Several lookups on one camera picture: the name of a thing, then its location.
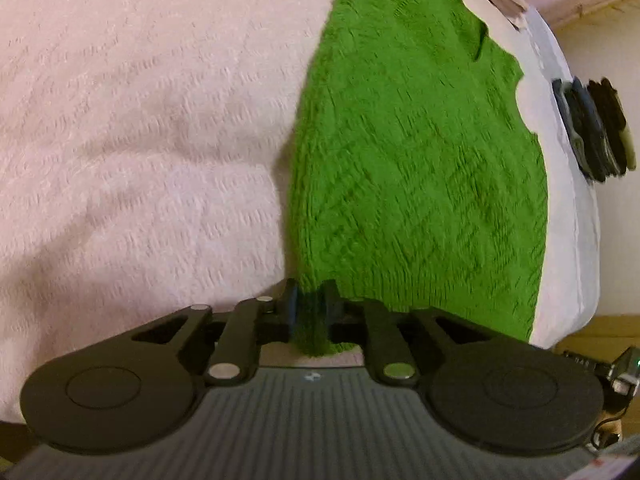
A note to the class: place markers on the white bed sheet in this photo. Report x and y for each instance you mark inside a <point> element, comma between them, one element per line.
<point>565,240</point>

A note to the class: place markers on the stack of dark clothes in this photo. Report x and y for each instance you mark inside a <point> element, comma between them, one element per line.
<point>595,130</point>

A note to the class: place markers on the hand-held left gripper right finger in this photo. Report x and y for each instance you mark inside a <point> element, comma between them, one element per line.
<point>329,310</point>

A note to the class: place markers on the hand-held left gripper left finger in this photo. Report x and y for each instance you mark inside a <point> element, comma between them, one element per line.
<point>292,310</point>

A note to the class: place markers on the green knitted sweater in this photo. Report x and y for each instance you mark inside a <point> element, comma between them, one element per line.
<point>415,160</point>

